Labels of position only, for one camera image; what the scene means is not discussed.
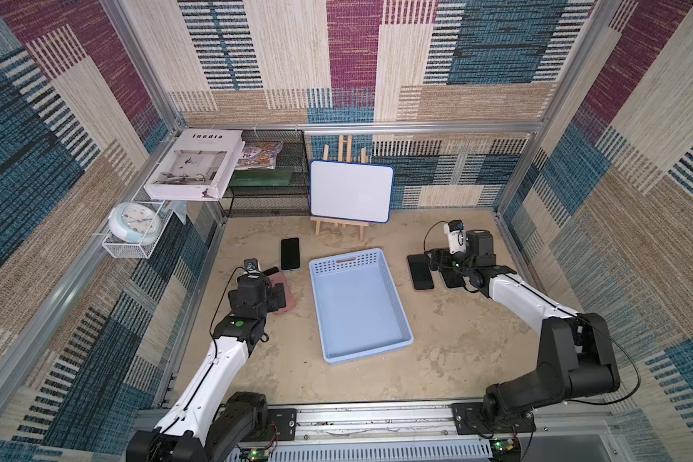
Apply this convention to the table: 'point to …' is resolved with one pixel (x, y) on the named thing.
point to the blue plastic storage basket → (357, 306)
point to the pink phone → (279, 277)
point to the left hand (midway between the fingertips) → (260, 287)
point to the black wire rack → (282, 192)
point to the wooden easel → (338, 221)
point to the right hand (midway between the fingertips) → (436, 248)
